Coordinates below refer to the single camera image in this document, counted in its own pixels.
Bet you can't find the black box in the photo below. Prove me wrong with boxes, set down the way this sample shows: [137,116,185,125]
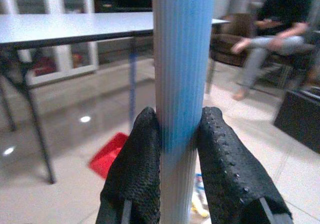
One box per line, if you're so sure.
[273,87,320,155]

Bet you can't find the seated person dark shirt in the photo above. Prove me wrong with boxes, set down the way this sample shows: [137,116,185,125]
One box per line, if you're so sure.
[231,0,320,101]

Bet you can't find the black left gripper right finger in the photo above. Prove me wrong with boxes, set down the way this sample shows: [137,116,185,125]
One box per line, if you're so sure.
[196,106,295,224]

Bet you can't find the metal frame chair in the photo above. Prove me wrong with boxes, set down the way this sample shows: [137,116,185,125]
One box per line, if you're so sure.
[254,41,320,91]

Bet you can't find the brown armchair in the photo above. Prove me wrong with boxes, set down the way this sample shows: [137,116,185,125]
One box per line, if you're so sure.
[209,13,260,67]

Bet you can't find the red dustpan blue handle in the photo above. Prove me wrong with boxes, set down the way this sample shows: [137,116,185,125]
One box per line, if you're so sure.
[87,50,138,181]

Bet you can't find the blue white wrapper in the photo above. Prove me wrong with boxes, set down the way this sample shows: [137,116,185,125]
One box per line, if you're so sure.
[193,173,206,197]

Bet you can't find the white cabinet glass doors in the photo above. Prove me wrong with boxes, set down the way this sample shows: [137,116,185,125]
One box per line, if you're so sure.
[0,0,100,86]

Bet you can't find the yellow white packet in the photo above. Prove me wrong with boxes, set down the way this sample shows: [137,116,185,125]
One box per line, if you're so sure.
[190,193,211,219]

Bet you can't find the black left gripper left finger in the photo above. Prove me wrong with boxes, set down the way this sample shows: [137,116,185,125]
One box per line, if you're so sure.
[96,106,162,224]

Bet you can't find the white-handled red black broom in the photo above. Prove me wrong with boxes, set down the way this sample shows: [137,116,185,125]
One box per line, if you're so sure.
[151,0,216,224]

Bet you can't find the white table black legs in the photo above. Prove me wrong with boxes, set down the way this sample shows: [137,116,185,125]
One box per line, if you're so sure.
[0,11,231,185]

